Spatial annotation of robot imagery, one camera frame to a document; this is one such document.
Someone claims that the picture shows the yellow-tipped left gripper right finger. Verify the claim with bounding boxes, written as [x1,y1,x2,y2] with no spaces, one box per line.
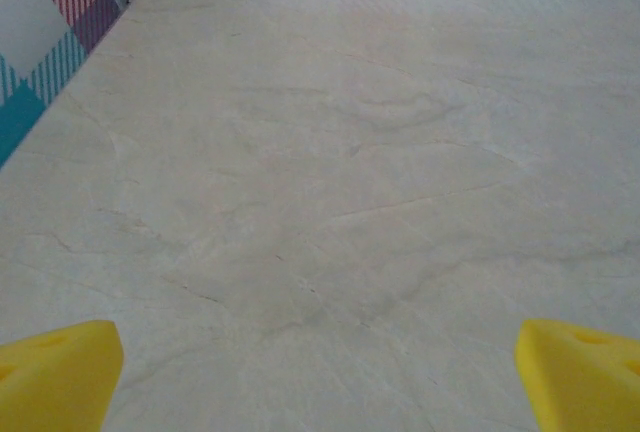
[514,318,640,432]

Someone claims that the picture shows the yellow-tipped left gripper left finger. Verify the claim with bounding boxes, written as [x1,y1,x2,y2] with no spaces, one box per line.
[0,320,125,432]

